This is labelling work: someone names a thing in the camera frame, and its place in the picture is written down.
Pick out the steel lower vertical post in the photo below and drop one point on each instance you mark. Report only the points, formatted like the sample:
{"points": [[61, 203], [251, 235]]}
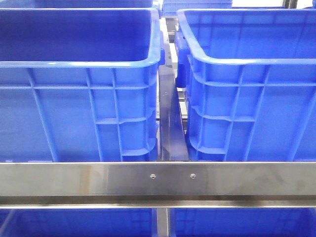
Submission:
{"points": [[163, 222]]}

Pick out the stainless steel front rail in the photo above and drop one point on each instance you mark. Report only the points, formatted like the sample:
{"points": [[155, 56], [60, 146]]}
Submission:
{"points": [[158, 185]]}

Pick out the large blue crate left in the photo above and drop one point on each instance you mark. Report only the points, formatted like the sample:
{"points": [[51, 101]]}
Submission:
{"points": [[79, 85]]}

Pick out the large blue crate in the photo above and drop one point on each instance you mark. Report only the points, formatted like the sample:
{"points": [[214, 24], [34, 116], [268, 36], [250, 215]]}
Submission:
{"points": [[250, 81], [79, 85]]}

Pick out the blue crate far left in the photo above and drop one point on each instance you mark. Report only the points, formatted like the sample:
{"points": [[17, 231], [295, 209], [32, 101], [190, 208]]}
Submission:
{"points": [[156, 4]]}

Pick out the blue crate far right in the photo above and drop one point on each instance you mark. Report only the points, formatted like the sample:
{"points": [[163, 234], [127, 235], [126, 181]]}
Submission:
{"points": [[170, 7]]}

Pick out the blue crate lower right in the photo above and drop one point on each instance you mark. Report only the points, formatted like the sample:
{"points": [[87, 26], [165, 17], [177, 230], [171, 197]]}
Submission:
{"points": [[243, 222]]}

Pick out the large blue crate right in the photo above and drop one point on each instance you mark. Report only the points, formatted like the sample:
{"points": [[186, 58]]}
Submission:
{"points": [[250, 81]]}

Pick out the steel centre divider rail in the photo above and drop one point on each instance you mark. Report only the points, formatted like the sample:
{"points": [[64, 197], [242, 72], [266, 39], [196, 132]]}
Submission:
{"points": [[171, 133]]}

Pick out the blue crate lower left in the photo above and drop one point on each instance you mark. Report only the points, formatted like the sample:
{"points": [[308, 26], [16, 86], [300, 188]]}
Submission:
{"points": [[81, 223]]}

